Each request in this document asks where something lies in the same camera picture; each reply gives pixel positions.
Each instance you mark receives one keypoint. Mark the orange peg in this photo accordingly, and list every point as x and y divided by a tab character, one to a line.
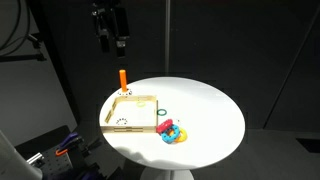
123	80

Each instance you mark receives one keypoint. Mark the white table pedestal base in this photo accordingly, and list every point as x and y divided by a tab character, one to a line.
157	174

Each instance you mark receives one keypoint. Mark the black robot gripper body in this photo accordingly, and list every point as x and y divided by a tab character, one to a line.
110	18

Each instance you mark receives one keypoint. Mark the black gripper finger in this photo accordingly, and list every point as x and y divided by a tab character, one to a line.
104	44
120	48

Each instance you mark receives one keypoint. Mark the purple orange clamp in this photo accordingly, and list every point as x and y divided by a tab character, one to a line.
71	141

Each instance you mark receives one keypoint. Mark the vertical grey pole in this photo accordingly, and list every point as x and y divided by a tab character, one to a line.
167	36

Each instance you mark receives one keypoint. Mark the wooden square tray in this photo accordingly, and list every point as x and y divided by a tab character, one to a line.
129	114

